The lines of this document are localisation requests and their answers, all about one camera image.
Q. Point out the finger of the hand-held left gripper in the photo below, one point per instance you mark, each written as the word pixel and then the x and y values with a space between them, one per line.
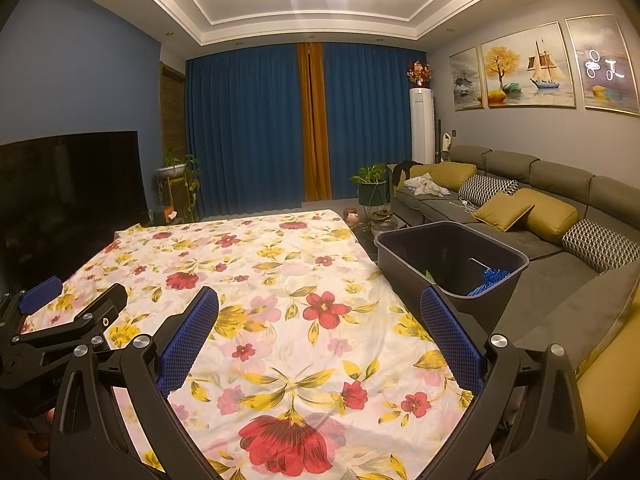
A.
pixel 42 292
pixel 100 305

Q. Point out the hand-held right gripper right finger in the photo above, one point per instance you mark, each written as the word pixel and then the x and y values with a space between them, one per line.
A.
pixel 452 340

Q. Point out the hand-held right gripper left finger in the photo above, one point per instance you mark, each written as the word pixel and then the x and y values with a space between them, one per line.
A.
pixel 187 340

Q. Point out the green wrapper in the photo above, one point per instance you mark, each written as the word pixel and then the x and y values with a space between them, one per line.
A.
pixel 430 275

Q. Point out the blue foam net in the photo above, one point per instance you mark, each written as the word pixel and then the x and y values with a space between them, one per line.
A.
pixel 490 280

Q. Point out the dark grey plastic bin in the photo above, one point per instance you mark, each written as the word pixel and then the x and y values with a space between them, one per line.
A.
pixel 400 260

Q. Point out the black television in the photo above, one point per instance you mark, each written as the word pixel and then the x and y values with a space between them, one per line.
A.
pixel 65 195

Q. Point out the floral tablecloth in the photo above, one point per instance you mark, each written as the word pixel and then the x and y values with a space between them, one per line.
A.
pixel 280 285

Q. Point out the orange white box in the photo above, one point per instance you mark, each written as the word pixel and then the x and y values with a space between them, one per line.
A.
pixel 167 212

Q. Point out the grey cushion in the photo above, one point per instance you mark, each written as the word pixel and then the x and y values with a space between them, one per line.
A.
pixel 575 315

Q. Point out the square yellow cushion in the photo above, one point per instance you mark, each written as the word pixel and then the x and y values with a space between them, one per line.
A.
pixel 502 210

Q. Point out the trailing plant on stand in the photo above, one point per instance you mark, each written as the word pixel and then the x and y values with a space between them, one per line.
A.
pixel 172 170

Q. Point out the black white patterned cushion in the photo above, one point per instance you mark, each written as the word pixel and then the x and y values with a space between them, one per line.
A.
pixel 595 245
pixel 485 190

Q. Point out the white clothes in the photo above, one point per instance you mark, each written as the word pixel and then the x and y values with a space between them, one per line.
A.
pixel 425 185

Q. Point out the pink pig figurine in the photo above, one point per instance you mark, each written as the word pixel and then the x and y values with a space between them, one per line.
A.
pixel 353 217

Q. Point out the yellow bolster cushion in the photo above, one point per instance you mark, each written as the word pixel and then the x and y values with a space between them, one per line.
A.
pixel 552 217

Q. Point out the potted plant in green pot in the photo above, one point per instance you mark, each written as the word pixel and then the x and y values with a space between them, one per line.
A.
pixel 372 194

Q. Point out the dark jacket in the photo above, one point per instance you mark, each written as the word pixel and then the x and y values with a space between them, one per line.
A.
pixel 400 170

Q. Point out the grey sectional sofa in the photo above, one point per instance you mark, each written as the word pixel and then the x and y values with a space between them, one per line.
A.
pixel 555 175

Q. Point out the wooden door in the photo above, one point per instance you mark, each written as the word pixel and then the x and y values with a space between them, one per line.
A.
pixel 172 115

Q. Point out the white standing air conditioner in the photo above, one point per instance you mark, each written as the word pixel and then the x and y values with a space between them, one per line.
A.
pixel 421 125

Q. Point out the wide blue curtain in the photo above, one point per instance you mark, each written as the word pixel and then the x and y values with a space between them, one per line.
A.
pixel 370 115
pixel 245 130

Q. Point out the orange curtain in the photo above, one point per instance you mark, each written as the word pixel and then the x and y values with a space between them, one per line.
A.
pixel 315 125

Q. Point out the small framed landscape painting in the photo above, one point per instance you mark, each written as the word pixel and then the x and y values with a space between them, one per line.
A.
pixel 466 80

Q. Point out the red gold flower decoration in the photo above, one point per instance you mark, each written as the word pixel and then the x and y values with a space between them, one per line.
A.
pixel 418 72

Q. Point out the framed sailboat painting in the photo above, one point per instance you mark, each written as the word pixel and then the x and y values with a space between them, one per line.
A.
pixel 525 67

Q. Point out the framed painting with glare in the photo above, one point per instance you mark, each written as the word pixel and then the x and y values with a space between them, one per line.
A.
pixel 600 70

